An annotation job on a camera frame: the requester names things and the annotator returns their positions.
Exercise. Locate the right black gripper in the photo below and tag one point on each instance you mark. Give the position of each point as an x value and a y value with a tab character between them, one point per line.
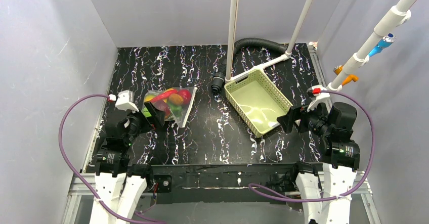
298	118

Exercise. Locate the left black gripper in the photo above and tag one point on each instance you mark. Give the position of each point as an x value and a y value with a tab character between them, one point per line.
147	118

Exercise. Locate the clear zip top bag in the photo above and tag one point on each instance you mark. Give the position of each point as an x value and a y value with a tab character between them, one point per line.
181	122

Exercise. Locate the red fake apple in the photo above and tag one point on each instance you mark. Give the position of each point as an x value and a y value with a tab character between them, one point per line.
186	95

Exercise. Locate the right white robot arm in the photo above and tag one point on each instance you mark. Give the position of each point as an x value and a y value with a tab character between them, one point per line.
325	201

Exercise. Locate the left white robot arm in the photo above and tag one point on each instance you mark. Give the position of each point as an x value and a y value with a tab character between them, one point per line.
118	184

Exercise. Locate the dark red fake fruit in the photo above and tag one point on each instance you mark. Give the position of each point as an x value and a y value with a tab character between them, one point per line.
161	105

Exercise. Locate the yellow fake banana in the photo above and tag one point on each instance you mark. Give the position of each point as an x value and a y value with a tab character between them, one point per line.
151	94

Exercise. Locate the green fake pepper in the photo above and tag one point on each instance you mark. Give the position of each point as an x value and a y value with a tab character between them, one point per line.
175	110

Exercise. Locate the brown fake potato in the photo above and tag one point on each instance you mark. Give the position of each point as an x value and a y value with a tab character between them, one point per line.
176	99

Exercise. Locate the red fake chili pepper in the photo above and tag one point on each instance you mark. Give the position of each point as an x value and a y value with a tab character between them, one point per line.
164	95

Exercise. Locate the light green plastic basket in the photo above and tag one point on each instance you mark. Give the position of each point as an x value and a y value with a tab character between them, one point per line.
258	101

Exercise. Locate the white pvc pipe right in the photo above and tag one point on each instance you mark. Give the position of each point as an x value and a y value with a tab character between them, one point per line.
395	16

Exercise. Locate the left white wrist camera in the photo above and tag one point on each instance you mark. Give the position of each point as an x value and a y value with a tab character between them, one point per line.
125	101

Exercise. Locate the white pvc pipe frame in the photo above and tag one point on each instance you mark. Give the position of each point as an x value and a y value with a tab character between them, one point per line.
270	24

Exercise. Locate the aluminium frame rail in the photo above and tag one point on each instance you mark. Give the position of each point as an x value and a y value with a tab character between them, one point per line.
213	197

